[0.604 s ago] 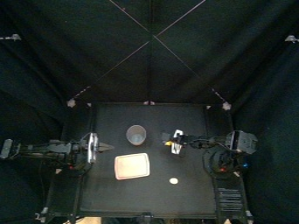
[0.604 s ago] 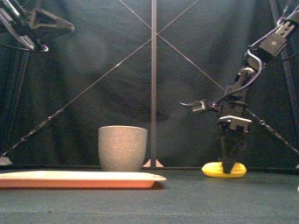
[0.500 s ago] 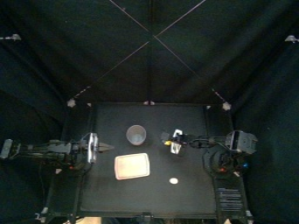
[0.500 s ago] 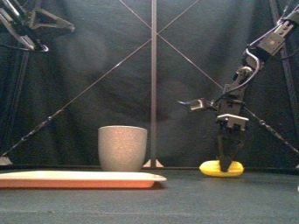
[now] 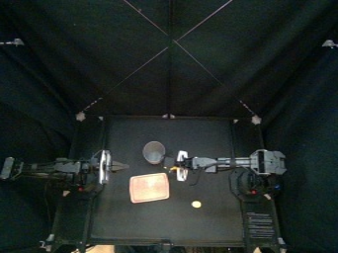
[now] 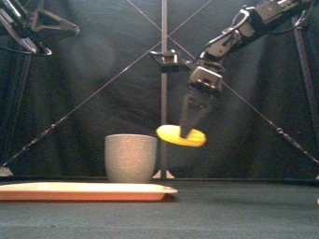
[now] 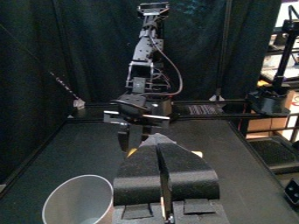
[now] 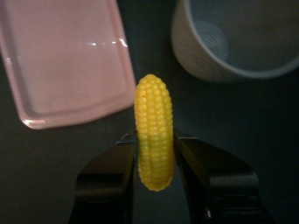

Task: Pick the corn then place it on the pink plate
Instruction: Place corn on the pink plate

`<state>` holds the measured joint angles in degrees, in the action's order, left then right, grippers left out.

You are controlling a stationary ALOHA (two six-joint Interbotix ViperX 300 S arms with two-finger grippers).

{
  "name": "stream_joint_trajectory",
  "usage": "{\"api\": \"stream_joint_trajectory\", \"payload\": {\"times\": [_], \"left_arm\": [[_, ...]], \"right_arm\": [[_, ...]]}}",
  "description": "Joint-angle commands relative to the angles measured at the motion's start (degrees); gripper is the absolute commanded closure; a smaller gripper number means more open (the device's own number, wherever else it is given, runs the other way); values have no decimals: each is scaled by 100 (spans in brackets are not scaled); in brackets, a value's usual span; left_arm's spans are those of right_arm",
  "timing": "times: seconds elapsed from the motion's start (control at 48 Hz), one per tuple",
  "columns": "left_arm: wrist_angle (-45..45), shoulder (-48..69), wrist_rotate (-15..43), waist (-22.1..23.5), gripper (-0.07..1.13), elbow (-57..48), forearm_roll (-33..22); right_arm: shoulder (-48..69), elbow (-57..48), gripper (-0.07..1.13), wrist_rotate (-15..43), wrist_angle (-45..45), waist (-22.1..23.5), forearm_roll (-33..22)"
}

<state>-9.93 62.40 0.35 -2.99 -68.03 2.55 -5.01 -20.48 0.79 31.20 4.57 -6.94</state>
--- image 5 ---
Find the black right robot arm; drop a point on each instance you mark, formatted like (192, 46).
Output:
(247, 163)

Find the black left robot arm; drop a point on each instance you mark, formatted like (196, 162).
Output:
(53, 167)

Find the pink square plate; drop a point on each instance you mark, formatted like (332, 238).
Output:
(150, 187)

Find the yellow toy corn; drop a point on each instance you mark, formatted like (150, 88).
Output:
(197, 204)

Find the grey plastic cup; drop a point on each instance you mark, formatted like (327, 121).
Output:
(154, 152)

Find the white text label sticker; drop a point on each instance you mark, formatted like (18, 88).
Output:
(260, 224)

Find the grey table edge bracket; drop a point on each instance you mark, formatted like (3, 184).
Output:
(168, 116)

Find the grey table corner bracket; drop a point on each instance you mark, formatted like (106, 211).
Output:
(256, 119)
(81, 116)

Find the grey metal frame clamp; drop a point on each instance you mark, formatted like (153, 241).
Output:
(14, 42)
(329, 43)

